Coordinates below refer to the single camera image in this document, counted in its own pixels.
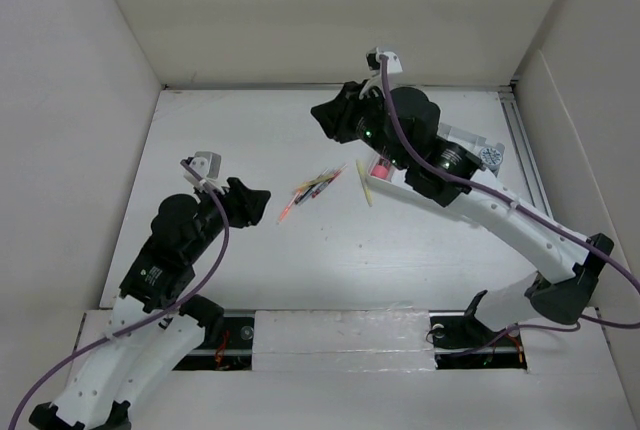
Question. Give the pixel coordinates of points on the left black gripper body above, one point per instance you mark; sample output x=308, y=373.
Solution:
x=213, y=208

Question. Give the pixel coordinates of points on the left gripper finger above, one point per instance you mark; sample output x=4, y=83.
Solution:
x=245, y=195
x=251, y=213

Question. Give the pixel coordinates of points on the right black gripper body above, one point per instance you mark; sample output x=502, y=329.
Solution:
x=366, y=119

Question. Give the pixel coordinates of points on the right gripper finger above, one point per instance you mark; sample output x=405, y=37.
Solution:
x=349, y=95
x=336, y=120

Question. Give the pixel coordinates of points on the beige yellow highlighter pen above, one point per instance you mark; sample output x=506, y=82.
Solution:
x=363, y=179

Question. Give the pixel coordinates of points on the pink capped marker tube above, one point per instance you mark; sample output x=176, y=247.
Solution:
x=382, y=169

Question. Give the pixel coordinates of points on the white compartment tray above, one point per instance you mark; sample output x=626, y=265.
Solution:
x=459, y=142

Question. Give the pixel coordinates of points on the blue round jar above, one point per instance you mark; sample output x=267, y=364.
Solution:
x=492, y=158

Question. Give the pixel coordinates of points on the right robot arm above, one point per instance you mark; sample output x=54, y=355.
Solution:
x=402, y=126

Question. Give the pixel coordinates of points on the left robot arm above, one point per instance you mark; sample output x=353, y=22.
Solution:
x=158, y=316

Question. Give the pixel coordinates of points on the black gel pen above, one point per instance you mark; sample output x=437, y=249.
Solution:
x=306, y=193

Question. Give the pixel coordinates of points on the red gel pen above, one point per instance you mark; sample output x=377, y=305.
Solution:
x=325, y=184

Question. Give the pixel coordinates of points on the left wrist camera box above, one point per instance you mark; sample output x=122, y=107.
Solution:
x=203, y=165

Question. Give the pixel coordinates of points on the front mounting rail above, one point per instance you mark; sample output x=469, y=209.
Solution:
x=396, y=341

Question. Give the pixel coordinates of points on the aluminium rail right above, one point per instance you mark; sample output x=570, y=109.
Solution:
x=523, y=151

